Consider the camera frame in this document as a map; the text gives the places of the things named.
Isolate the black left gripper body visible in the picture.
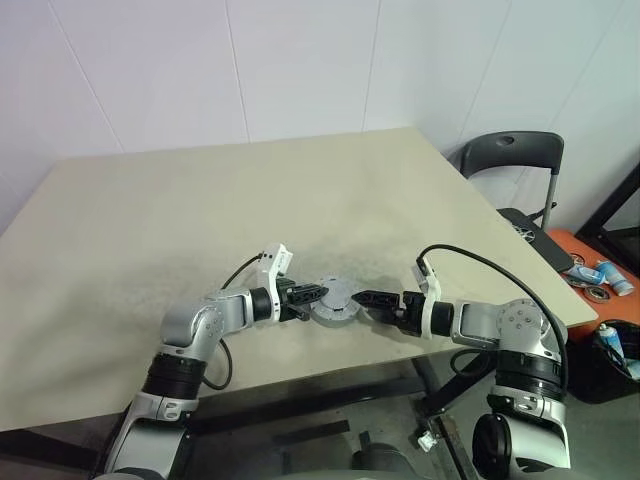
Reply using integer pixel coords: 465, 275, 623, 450
277, 278, 299, 322

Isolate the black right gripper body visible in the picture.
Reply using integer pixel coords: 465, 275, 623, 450
398, 292, 426, 335

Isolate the blue white bottle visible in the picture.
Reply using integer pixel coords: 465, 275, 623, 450
597, 323, 626, 361
567, 264, 604, 284
594, 259, 634, 296

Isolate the black folding chair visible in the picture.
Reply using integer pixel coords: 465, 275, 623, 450
459, 131, 576, 274

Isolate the black waste bin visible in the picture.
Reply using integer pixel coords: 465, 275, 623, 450
569, 319, 640, 404

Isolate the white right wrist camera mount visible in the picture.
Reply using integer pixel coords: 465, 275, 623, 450
409, 257, 441, 341

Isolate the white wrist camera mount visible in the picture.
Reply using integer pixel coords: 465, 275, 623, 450
257, 243, 293, 324
409, 257, 441, 341

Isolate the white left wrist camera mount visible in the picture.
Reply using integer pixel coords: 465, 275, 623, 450
257, 243, 293, 324

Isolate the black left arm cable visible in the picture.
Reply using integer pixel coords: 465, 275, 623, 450
199, 253, 265, 392

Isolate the black metal table frame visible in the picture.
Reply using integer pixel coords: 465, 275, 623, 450
0, 344, 496, 480

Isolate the dark cabinet frame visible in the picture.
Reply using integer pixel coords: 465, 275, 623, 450
574, 164, 640, 266

